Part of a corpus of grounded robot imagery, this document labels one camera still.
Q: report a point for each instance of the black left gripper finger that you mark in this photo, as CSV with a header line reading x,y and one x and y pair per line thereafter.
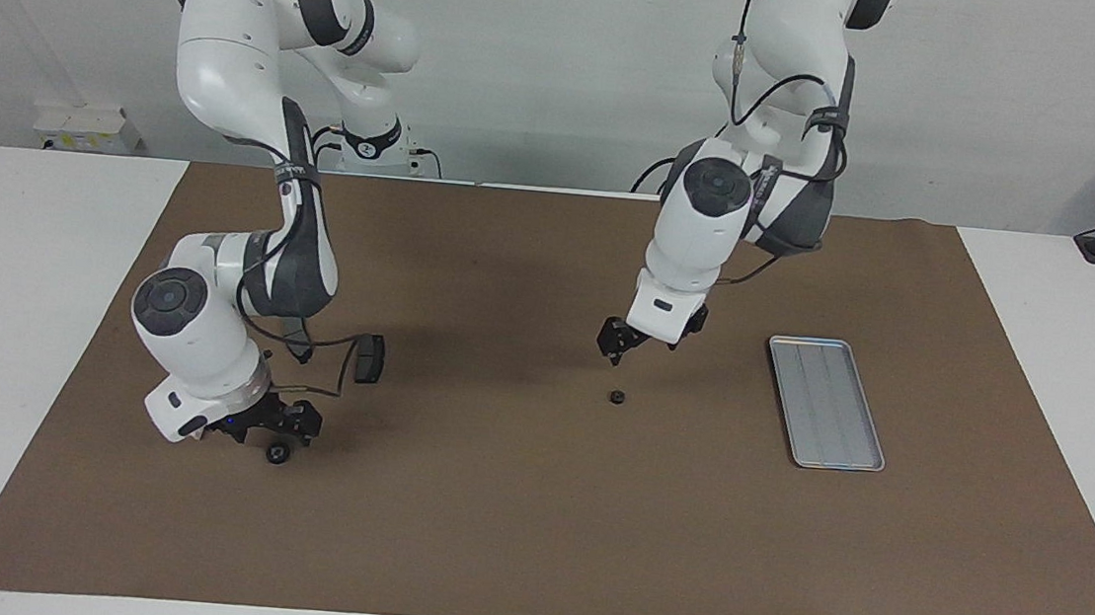
x,y
627,349
609,353

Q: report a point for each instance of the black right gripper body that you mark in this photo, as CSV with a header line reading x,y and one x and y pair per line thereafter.
x,y
265,417

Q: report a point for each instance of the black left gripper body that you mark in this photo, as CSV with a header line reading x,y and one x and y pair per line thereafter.
x,y
644,334

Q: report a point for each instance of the large black bearing gear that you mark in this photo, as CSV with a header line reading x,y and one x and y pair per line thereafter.
x,y
278,452

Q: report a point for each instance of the dark grey brake pad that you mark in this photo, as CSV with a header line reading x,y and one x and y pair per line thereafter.
x,y
371,358
299,340

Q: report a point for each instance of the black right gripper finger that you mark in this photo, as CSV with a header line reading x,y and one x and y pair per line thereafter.
x,y
312,416
303,435

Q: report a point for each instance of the silver metal tray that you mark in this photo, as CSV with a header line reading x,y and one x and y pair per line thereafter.
x,y
827,401

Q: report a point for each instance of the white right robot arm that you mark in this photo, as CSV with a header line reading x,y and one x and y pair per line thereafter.
x,y
231,72

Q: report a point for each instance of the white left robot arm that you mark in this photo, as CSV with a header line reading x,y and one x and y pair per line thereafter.
x,y
703,232

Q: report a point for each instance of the white cardboard box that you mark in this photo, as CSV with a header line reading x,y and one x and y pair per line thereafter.
x,y
88,127

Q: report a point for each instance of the brown table mat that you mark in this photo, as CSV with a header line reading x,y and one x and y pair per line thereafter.
x,y
568,527

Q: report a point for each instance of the small black bearing gear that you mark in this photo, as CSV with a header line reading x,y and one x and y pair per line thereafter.
x,y
617,396

